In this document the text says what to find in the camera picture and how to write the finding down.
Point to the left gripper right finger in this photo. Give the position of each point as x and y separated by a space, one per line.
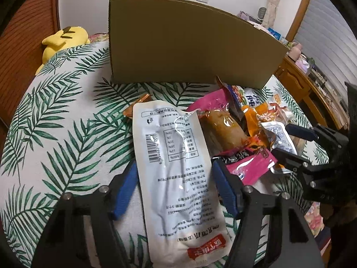
290 242

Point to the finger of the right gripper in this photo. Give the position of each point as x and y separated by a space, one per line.
308 134
291 161

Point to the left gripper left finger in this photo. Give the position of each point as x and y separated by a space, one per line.
63 244

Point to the sesame candy clear tray packet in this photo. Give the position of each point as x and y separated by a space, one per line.
299 144

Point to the brown meat snack pink packet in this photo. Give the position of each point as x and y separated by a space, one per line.
228 139

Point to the long white snack packet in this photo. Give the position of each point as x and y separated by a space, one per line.
184 221

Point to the silver blue snack packet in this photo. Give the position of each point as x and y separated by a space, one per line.
278 136

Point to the orange chicken feet packet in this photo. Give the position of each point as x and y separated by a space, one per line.
264 112

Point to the white chicken feet packet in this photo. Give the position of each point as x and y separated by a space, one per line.
279 109

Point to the wooden sideboard cabinet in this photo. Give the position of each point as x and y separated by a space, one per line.
319 106

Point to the pink tissue box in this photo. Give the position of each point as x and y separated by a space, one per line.
303 65

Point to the red blue nut packet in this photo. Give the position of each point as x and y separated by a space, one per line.
239 97

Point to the grey window blind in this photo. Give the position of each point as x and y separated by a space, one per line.
327 38

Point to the blue tissue pack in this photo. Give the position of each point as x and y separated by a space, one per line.
274 33

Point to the palm leaf patterned cloth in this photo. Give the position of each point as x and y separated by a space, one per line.
68 134

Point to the small white fan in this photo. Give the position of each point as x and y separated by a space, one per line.
261 13

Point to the folded floral cloth stack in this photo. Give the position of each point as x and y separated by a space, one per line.
247 17

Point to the brown cardboard box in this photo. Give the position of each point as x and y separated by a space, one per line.
189 42

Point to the yellow plush toy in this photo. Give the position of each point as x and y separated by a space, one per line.
71 36

